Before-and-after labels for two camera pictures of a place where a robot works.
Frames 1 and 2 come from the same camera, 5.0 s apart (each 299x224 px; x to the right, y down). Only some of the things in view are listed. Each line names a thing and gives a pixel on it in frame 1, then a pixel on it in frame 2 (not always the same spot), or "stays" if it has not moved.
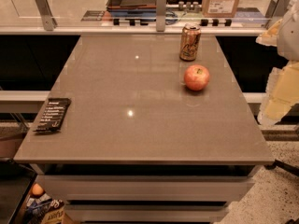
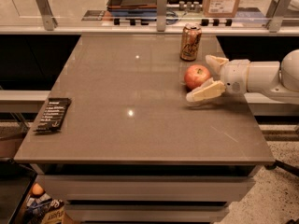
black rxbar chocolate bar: (53, 115) stays
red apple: (196, 77) stays
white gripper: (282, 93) to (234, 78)
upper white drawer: (148, 187) stays
